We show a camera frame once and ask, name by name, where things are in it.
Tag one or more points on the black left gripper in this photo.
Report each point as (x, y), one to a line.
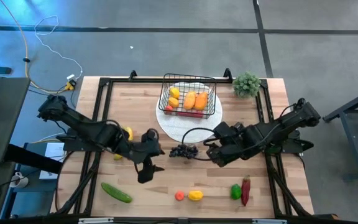
(148, 149)

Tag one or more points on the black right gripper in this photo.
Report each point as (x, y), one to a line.
(232, 147)

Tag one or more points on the dark grape bunch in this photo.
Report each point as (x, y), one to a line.
(183, 151)

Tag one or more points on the orange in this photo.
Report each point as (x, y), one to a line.
(179, 195)

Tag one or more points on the green cucumber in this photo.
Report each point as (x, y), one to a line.
(116, 192)

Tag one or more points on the bright red long pepper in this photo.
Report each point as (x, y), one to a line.
(191, 114)

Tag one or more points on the yellow banana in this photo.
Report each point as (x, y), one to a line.
(130, 133)

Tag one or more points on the green bell pepper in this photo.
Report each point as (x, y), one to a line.
(235, 192)

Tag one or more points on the yellow lemon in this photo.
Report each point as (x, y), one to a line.
(195, 195)
(173, 102)
(175, 92)

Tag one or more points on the yellow-orange mango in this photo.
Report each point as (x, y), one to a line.
(190, 100)
(201, 101)

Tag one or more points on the dark red chili pepper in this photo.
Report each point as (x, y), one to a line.
(245, 191)

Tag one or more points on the small red-orange tangerine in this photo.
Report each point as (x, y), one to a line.
(168, 108)

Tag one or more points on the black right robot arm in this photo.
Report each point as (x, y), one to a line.
(291, 121)

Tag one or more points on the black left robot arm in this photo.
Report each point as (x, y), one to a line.
(82, 127)

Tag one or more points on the white round plate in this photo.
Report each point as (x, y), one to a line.
(179, 130)

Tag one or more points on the potted green plant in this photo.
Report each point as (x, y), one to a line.
(246, 84)

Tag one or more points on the silver metal plate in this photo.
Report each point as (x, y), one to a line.
(95, 220)
(269, 221)

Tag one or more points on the white paper sheet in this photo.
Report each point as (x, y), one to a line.
(53, 155)

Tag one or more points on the yellow plug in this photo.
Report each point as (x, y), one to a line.
(69, 85)

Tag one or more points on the white power adapter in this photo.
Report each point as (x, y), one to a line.
(71, 77)

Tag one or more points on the white mug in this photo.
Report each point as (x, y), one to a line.
(19, 180)

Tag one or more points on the black side table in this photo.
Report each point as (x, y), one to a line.
(2, 118)

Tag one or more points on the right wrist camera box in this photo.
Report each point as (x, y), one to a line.
(225, 129)

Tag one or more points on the black frame foot bracket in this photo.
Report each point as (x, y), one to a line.
(227, 74)
(132, 75)

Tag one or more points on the dark grey table frame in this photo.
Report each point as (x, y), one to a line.
(353, 140)

